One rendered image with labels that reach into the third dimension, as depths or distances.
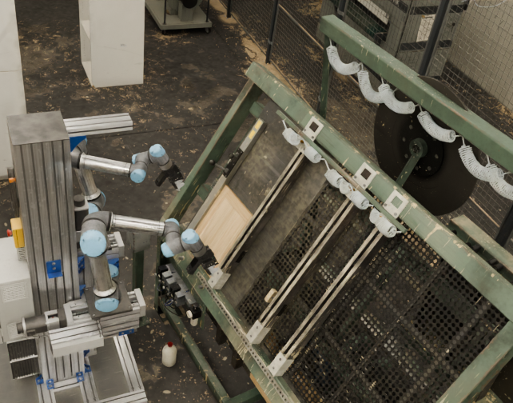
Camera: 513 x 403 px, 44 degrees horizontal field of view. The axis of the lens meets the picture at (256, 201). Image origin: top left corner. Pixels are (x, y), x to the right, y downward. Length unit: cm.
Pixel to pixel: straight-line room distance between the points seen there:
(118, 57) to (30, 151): 441
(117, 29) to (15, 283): 421
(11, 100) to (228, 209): 245
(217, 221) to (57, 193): 115
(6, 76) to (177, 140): 192
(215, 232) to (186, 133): 291
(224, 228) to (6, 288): 129
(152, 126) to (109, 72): 93
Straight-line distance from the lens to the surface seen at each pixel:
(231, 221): 392
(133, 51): 740
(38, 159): 311
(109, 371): 438
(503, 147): 329
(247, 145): 391
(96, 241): 308
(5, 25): 542
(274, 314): 356
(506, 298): 286
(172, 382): 458
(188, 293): 409
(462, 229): 333
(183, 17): 879
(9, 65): 558
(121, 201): 587
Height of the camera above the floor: 376
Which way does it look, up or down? 39 degrees down
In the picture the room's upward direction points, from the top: 10 degrees clockwise
